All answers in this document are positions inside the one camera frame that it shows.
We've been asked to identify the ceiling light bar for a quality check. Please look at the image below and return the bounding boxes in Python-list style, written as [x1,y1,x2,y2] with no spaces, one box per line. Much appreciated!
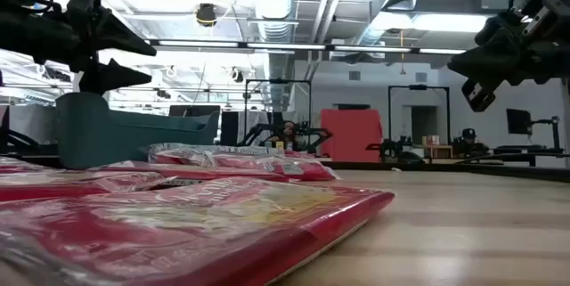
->
[146,38,468,56]

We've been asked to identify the black cabinet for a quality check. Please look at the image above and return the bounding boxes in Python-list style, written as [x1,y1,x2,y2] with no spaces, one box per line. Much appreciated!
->
[220,110,240,147]

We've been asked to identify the red panel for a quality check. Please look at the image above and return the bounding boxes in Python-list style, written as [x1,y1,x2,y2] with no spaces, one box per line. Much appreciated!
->
[320,108,384,163]

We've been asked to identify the teal plastic basket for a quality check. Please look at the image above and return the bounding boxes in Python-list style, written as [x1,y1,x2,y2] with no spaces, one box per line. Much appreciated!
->
[55,92,222,170]

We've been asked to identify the wooden box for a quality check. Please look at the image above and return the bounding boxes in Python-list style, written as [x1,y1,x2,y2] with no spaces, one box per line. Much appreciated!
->
[421,143,454,159]

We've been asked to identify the person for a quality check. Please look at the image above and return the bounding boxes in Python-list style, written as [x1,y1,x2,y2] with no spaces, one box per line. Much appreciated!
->
[452,127,490,159]
[275,119,305,151]

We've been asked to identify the red popcorn bag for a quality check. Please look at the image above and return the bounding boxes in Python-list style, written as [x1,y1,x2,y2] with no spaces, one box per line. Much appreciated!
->
[0,156,57,175]
[0,176,396,286]
[88,159,340,184]
[0,168,179,202]

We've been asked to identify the wide black screen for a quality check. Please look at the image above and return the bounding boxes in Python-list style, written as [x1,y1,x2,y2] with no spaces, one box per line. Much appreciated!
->
[167,104,223,118]

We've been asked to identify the black ceiling lamp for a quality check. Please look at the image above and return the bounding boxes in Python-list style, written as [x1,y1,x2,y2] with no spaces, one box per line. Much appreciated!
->
[195,3,218,28]

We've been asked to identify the black background table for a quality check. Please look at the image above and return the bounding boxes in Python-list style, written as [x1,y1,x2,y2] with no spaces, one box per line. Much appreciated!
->
[458,144,570,168]

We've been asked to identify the black stand frame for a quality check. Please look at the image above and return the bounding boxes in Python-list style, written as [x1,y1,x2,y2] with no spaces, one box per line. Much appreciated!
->
[387,84,452,153]
[243,78,313,153]

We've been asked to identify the black monitor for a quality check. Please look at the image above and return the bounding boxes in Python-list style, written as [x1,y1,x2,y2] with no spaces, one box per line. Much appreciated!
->
[506,108,533,136]

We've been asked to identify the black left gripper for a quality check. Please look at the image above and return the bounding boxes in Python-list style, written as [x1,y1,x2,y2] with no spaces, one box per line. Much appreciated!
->
[0,0,158,96]

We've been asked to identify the black background robot arms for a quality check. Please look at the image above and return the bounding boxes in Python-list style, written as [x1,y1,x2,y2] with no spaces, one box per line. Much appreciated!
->
[365,136,427,163]
[237,120,334,154]

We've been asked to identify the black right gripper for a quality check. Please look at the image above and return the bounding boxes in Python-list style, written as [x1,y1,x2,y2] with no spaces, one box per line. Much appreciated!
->
[446,0,570,114]

